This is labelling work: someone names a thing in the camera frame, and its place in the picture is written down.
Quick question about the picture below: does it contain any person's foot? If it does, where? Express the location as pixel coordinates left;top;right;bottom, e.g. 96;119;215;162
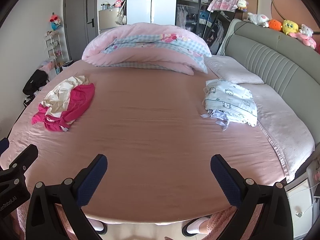
87;217;108;234
181;216;209;238

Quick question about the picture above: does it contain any yellow square plush toy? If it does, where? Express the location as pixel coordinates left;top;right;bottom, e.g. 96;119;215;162
282;19;299;35

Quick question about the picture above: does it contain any pink folded quilt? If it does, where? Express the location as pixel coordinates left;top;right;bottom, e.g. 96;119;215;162
82;22;212;77

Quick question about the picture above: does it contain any pink printed hanging garment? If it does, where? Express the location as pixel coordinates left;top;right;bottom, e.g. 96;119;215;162
207;0;239;13

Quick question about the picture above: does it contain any white and purple plush toy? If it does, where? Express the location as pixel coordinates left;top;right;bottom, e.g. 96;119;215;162
236;0;249;12

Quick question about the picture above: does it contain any plain cream garment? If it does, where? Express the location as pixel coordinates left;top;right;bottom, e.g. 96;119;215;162
41;76;90;117

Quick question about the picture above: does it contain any orange plush toy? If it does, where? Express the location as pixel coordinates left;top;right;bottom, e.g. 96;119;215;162
269;19;284;32

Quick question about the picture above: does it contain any white dog plush toy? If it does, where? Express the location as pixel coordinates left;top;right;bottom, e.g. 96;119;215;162
247;12;269;28

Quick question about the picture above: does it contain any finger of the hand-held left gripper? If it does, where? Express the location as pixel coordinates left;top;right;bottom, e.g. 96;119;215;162
0;138;10;156
9;144;39;171

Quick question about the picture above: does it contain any person's right foot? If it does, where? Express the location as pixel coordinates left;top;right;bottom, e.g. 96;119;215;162
181;216;209;238

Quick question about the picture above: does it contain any white cartoon print pajamas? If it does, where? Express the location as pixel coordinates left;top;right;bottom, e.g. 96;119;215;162
201;79;258;128

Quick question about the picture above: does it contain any beige drawer cabinet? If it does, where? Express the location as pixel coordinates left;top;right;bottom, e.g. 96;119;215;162
98;7;128;34

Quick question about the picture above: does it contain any black bag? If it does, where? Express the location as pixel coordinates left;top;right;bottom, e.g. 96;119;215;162
22;69;49;95

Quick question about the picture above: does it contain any white wardrobe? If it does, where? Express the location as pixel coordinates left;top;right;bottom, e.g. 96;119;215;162
127;0;178;27

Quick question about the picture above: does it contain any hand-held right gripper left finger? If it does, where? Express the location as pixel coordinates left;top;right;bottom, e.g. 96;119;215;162
25;154;108;240

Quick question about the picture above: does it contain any white tote bag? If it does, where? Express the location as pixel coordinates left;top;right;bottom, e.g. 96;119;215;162
115;5;128;25

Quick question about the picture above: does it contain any white nightstand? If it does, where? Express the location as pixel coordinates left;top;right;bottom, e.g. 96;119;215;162
285;177;320;238

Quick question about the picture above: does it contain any pale waffle-textured pillow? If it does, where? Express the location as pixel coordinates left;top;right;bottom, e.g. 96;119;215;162
237;84;315;183

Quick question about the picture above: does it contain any white cat plush toy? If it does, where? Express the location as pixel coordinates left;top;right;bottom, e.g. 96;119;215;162
299;24;314;38

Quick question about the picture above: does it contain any pale pink pillow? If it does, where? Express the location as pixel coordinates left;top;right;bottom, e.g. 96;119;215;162
205;56;265;85

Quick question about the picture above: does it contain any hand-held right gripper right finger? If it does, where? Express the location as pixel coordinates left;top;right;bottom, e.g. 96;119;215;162
210;154;293;240

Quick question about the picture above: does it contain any pink plush toy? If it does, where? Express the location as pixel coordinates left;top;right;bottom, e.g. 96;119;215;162
296;34;317;49

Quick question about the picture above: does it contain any person's left foot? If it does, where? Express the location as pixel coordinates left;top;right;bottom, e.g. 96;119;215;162
87;217;108;234

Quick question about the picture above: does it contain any grey padded headboard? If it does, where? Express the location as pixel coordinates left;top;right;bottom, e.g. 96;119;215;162
220;19;320;140

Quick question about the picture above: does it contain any pale strappy garment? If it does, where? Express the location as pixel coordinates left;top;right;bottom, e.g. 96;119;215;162
201;109;230;130

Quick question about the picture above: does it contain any cream shirt with magenta sleeves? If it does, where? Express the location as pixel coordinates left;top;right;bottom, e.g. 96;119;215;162
32;83;96;132

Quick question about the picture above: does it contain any white wire shelf rack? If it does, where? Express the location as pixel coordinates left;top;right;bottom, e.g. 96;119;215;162
44;31;62;74

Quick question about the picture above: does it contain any grey door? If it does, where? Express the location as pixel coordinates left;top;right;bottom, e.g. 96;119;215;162
63;0;99;62

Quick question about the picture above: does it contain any red and blue plush toy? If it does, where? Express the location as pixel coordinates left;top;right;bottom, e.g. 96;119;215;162
49;14;62;30

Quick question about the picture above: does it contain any pink cloth bundle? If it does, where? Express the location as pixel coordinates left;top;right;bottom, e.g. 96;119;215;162
40;60;56;75

